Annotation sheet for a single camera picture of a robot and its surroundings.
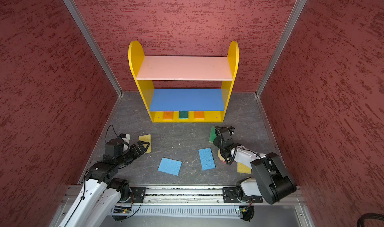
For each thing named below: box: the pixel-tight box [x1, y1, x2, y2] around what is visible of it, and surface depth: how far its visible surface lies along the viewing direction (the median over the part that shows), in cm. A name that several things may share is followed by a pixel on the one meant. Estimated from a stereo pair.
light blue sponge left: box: [157, 157, 183, 176], surface depth 85 cm
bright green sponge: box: [208, 126, 217, 143], surface depth 97 cm
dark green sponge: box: [178, 111, 189, 120], surface depth 106 cm
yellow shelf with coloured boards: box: [128, 40, 239, 123], surface depth 84 cm
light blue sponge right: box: [198, 147, 216, 171], surface depth 87 cm
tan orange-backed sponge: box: [163, 111, 174, 120], surface depth 105 cm
